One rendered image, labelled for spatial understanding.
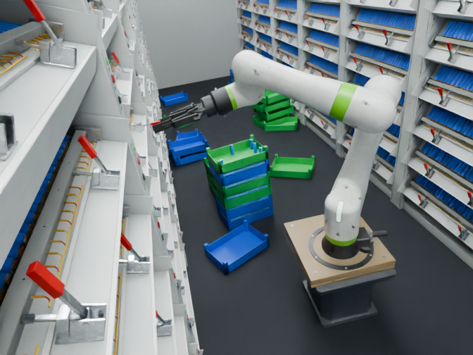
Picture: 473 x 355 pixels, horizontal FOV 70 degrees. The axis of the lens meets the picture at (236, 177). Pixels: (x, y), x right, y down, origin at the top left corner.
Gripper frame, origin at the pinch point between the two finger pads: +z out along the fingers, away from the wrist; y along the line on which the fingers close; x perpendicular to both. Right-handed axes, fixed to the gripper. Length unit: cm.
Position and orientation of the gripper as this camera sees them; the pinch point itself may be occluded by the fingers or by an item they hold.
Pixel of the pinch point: (162, 125)
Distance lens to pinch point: 128.1
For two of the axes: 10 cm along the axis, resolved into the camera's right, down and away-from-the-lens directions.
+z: -9.3, 3.7, -0.5
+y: -2.4, -4.9, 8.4
